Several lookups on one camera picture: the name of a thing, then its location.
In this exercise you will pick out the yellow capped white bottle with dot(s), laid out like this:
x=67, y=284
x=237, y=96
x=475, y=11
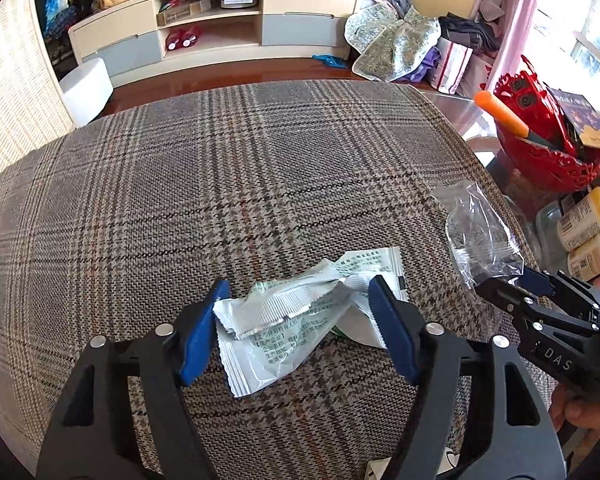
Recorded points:
x=582, y=220

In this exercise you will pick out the purple cloth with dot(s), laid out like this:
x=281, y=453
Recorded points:
x=422, y=67

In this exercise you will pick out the white shopping bag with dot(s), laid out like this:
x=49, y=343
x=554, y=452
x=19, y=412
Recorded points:
x=450, y=65

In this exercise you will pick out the clear plastic bag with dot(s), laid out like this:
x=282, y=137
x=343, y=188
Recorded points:
x=472, y=240

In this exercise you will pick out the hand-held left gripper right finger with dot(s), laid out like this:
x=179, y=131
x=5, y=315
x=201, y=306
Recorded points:
x=395, y=330

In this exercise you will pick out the pink curtain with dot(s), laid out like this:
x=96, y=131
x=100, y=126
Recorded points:
x=520, y=20

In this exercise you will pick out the small white yellow-label bottle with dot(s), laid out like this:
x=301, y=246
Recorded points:
x=592, y=257

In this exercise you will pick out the printed foil sachet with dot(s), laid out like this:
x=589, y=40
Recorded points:
x=260, y=360

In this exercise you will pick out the floral quilted cloth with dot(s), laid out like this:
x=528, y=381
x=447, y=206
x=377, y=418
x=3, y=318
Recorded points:
x=395, y=45

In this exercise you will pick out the plaid tablecloth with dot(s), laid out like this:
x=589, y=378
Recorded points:
x=205, y=185

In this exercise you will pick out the flat cardboard box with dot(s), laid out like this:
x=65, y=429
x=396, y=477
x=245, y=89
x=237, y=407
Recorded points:
x=182, y=12

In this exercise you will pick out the white round stool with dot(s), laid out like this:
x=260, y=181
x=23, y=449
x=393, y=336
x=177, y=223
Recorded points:
x=87, y=90

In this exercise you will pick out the person's right hand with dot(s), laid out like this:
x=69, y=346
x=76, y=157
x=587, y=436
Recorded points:
x=580, y=415

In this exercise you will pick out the red plastic bottle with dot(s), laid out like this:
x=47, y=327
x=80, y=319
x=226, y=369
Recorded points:
x=172, y=41
x=191, y=39

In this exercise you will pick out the woven folding screen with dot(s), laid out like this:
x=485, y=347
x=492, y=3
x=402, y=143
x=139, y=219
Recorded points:
x=15, y=85

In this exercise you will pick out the silver foil sachet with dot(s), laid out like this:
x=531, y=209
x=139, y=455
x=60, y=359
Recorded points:
x=275, y=305

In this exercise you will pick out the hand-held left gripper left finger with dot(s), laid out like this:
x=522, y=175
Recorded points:
x=200, y=335

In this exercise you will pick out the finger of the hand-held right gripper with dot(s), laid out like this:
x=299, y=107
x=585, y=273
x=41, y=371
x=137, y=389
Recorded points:
x=537, y=281
x=505, y=297

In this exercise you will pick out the window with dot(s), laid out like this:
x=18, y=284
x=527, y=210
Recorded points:
x=580, y=35

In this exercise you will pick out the red openwork basket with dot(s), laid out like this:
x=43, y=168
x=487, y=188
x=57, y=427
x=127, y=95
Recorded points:
x=545, y=165

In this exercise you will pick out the dark printed card box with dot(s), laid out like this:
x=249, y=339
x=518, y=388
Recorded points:
x=587, y=120

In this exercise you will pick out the black garment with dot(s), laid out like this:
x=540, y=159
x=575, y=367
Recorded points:
x=467, y=32

